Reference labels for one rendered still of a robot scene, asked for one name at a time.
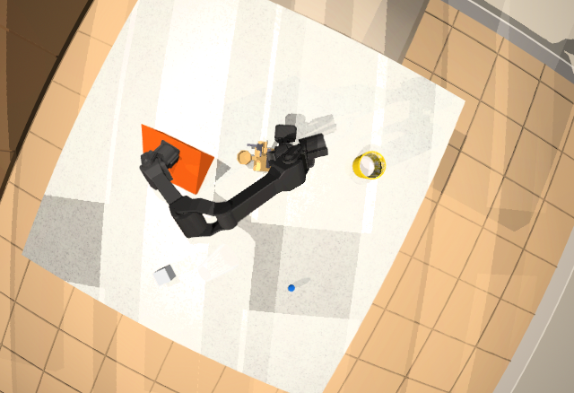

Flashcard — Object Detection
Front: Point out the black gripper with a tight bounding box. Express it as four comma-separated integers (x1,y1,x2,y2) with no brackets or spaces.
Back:
274,124,297,145

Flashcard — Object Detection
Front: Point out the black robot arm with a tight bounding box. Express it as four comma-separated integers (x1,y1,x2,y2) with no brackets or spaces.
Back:
139,133,329,239

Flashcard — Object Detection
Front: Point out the yellow cup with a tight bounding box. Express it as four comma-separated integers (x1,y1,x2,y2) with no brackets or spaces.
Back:
352,151,386,179

